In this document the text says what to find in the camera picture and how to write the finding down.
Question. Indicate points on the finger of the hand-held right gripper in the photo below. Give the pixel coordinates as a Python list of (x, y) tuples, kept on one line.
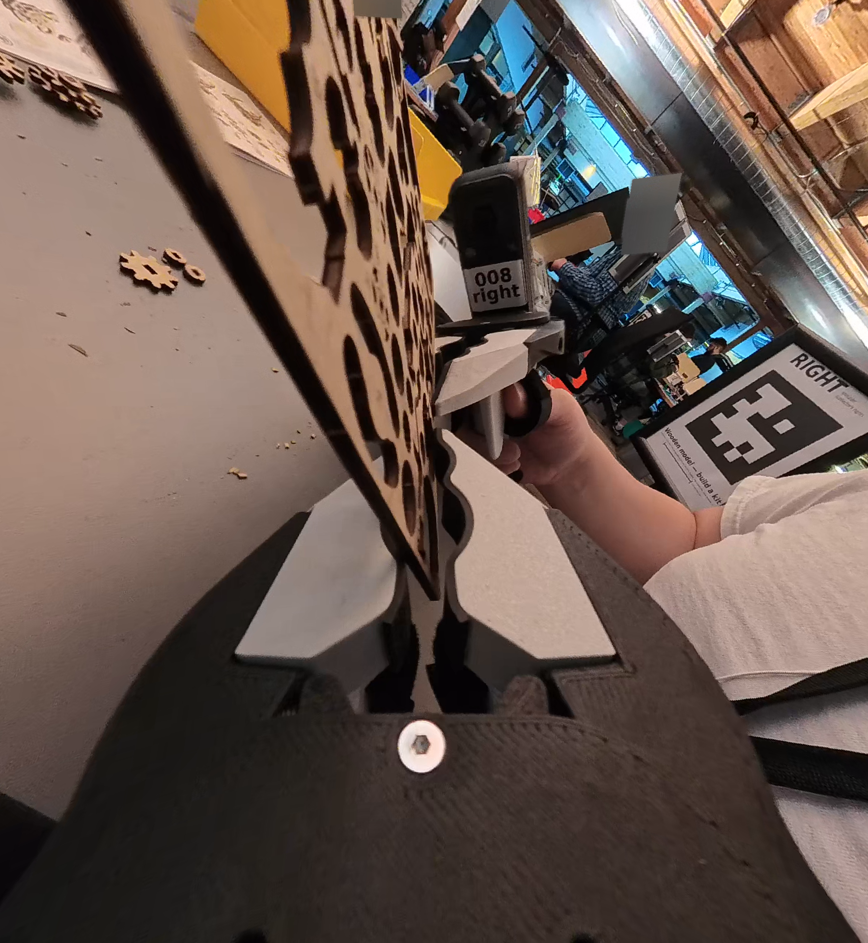
[(493, 342), (478, 379)]

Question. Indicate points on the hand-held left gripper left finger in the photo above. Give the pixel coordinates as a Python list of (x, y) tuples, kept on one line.
[(316, 589)]

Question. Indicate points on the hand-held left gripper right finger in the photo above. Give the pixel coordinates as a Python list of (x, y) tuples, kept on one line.
[(537, 589)]

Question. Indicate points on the laser-cut wooden parts sheet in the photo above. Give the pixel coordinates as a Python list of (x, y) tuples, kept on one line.
[(286, 243)]

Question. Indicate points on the small wooden spacer rings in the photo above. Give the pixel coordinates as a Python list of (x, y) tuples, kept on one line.
[(192, 272)]

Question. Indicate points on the small wooden gear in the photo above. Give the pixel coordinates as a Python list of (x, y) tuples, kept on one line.
[(148, 271)]

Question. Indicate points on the person's right forearm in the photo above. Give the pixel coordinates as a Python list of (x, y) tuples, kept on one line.
[(625, 516)]

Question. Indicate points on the person's right hand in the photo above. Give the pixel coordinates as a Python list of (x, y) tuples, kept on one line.
[(559, 449)]

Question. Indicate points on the rack of black dumbbells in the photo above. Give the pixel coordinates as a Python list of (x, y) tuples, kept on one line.
[(478, 103)]

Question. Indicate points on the person's white t-shirt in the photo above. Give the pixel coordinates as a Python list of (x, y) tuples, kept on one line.
[(773, 589)]

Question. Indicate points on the silver ventilation ducts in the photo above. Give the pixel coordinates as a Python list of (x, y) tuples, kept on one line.
[(743, 147)]

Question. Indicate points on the black framed marker sign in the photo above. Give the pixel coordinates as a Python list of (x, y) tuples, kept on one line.
[(773, 427)]

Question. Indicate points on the yellow stacked storage bins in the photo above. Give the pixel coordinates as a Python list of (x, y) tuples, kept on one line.
[(242, 44)]

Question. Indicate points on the flat wooden gear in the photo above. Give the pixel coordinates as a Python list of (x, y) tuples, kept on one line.
[(65, 92)]

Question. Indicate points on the open instruction booklet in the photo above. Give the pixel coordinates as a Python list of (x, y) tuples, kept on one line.
[(50, 37)]

